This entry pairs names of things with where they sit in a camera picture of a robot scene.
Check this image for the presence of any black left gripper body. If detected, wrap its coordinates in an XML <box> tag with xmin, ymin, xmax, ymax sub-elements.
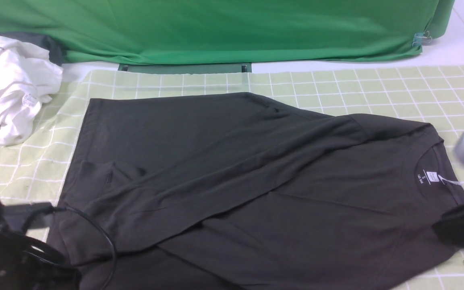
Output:
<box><xmin>0</xmin><ymin>202</ymin><xmax>81</xmax><ymax>290</ymax></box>

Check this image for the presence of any green backdrop cloth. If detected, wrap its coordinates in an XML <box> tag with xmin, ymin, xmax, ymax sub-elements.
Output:
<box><xmin>0</xmin><ymin>0</ymin><xmax>454</xmax><ymax>65</ymax></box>

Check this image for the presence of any white crumpled shirt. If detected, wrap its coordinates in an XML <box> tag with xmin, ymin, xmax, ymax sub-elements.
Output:
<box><xmin>0</xmin><ymin>36</ymin><xmax>63</xmax><ymax>146</ymax></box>

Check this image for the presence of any green checkered table cloth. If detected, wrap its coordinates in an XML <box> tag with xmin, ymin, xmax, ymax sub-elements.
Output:
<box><xmin>0</xmin><ymin>64</ymin><xmax>464</xmax><ymax>290</ymax></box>

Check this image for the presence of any teal binder clip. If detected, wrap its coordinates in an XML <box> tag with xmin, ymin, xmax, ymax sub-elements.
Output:
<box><xmin>411</xmin><ymin>31</ymin><xmax>433</xmax><ymax>47</ymax></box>

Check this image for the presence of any dark gray long-sleeved shirt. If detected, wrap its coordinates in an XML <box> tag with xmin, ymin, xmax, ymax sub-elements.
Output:
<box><xmin>58</xmin><ymin>93</ymin><xmax>464</xmax><ymax>290</ymax></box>

